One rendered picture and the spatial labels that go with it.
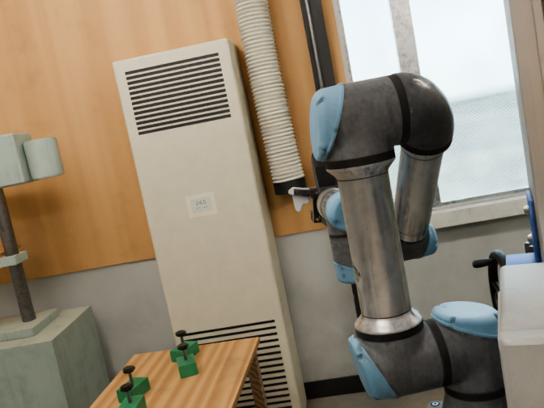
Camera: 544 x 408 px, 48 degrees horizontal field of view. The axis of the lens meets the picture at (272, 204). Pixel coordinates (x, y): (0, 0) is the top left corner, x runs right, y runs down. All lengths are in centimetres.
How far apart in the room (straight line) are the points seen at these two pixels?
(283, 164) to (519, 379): 234
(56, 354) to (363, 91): 210
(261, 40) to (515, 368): 241
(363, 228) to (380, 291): 11
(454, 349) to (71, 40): 254
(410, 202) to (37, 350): 199
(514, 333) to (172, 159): 234
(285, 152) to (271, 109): 20
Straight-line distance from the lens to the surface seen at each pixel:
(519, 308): 58
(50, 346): 281
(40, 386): 289
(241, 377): 235
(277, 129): 279
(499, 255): 179
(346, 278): 131
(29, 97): 329
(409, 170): 113
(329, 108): 97
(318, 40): 290
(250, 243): 275
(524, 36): 68
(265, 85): 280
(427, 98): 101
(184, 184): 276
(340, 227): 125
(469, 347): 109
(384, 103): 98
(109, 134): 314
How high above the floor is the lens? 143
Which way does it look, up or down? 8 degrees down
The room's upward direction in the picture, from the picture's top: 11 degrees counter-clockwise
